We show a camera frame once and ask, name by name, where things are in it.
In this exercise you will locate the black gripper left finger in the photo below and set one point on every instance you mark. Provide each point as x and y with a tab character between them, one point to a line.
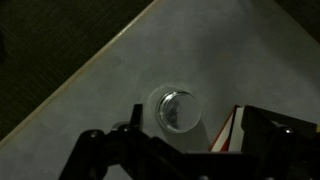
137	116

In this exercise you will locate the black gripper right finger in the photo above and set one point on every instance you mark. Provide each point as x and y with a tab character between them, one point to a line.
266	140

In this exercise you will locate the silver round tin lid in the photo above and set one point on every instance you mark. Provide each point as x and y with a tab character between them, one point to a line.
181	111

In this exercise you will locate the silver round tin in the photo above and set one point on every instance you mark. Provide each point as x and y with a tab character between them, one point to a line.
159	115

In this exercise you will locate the grey wooden coffee table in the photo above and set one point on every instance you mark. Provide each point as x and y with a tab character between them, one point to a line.
200	50

